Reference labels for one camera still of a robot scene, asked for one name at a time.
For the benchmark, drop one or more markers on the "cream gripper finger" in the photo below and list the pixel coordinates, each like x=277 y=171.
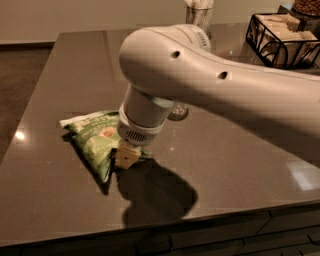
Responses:
x=126 y=154

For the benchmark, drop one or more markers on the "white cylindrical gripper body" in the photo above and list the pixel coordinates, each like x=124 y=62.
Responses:
x=138 y=134

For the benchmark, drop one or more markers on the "green jalapeno chip bag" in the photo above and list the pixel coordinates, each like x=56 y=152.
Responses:
x=96 y=136

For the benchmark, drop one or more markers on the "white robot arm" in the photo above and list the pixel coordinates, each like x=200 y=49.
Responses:
x=167 y=65

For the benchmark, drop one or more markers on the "clear plastic water bottle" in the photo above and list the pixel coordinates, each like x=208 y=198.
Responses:
x=179 y=112

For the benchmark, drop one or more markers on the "glass cup with straws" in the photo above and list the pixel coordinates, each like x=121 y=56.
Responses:
x=199 y=13

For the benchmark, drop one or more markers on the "bowl of nuts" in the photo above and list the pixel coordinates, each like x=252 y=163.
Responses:
x=307 y=7

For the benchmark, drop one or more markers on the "black wire napkin basket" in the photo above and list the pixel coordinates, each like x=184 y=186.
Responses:
x=277 y=42

